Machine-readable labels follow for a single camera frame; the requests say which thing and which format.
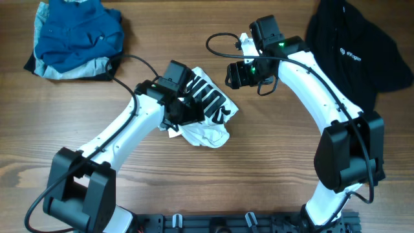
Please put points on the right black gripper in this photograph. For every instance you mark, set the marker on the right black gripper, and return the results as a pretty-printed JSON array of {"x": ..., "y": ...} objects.
[{"x": 237, "y": 72}]

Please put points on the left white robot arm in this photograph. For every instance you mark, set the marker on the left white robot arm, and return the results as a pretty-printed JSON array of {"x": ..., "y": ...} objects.
[{"x": 81, "y": 189}]

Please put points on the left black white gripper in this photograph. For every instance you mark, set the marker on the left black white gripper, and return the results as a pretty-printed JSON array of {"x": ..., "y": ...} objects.
[{"x": 193, "y": 112}]

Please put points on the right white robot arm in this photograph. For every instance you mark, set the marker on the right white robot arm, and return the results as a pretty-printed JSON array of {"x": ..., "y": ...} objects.
[{"x": 350, "y": 151}]

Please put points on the black polo shirt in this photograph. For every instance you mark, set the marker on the black polo shirt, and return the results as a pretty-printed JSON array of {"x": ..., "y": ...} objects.
[{"x": 357, "y": 56}]

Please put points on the white t-shirt black print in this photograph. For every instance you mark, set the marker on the white t-shirt black print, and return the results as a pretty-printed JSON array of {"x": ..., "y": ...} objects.
[{"x": 218, "y": 109}]

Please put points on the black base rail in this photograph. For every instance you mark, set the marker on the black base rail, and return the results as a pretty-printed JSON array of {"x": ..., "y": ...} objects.
[{"x": 278, "y": 222}]

